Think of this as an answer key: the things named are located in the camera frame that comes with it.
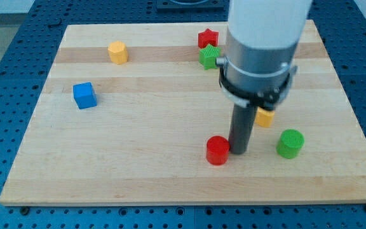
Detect red cylinder block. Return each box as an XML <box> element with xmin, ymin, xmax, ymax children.
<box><xmin>206</xmin><ymin>135</ymin><xmax>230</xmax><ymax>165</ymax></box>

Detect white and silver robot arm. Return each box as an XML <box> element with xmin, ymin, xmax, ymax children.
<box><xmin>215</xmin><ymin>0</ymin><xmax>312</xmax><ymax>110</ymax></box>

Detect blue cube block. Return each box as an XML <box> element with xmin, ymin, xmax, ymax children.
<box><xmin>72</xmin><ymin>82</ymin><xmax>97</xmax><ymax>109</ymax></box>

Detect yellow hexagon block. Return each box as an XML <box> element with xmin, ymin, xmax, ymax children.
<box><xmin>107</xmin><ymin>41</ymin><xmax>128</xmax><ymax>65</ymax></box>

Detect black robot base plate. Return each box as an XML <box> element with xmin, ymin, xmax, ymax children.
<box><xmin>154</xmin><ymin>0</ymin><xmax>229</xmax><ymax>13</ymax></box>

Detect light wooden board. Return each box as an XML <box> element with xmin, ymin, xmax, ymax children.
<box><xmin>0</xmin><ymin>20</ymin><xmax>366</xmax><ymax>207</ymax></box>

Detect red star block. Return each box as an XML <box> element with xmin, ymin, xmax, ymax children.
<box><xmin>198</xmin><ymin>29</ymin><xmax>219</xmax><ymax>48</ymax></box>

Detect yellow block behind rod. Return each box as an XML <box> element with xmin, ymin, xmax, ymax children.
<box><xmin>255</xmin><ymin>108</ymin><xmax>275</xmax><ymax>128</ymax></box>

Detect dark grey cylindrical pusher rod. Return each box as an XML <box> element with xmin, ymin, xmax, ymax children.
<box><xmin>228</xmin><ymin>105</ymin><xmax>257</xmax><ymax>155</ymax></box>

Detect green star block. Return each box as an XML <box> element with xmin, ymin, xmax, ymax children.
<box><xmin>199</xmin><ymin>44</ymin><xmax>221</xmax><ymax>70</ymax></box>

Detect green cylinder block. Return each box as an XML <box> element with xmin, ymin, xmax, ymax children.
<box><xmin>276</xmin><ymin>129</ymin><xmax>304</xmax><ymax>159</ymax></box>

